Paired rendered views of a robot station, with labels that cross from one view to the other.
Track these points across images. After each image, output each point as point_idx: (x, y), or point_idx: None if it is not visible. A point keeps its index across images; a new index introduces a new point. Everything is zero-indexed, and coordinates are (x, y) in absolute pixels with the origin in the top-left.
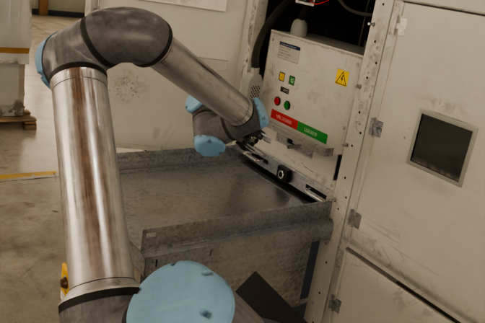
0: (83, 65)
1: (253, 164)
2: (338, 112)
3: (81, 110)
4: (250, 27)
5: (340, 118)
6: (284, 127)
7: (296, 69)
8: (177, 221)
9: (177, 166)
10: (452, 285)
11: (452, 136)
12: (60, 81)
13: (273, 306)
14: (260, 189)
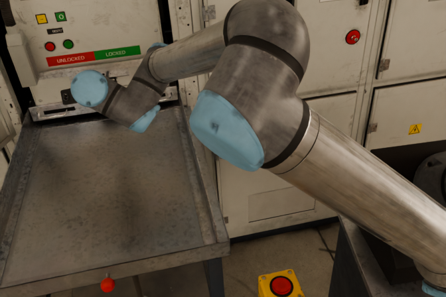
0: (306, 105)
1: (48, 121)
2: (142, 20)
3: (354, 146)
4: None
5: (147, 24)
6: (77, 66)
7: (61, 2)
8: (158, 203)
9: (23, 179)
10: (304, 81)
11: None
12: (312, 142)
13: (410, 154)
14: (111, 130)
